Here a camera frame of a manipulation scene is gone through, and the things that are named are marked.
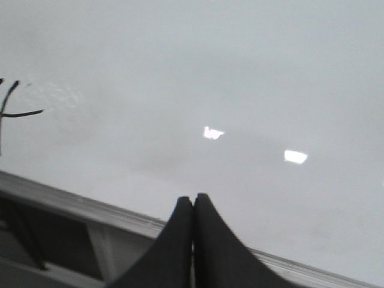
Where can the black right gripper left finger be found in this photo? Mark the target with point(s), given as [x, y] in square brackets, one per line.
[167, 263]

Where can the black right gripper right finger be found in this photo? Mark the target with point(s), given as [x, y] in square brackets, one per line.
[220, 258]

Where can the grey metal whiteboard tray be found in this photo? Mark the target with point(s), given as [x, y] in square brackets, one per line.
[19, 188]

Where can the white whiteboard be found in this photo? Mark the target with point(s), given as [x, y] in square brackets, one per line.
[272, 108]

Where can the dark slatted frame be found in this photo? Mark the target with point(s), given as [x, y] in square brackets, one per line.
[50, 237]

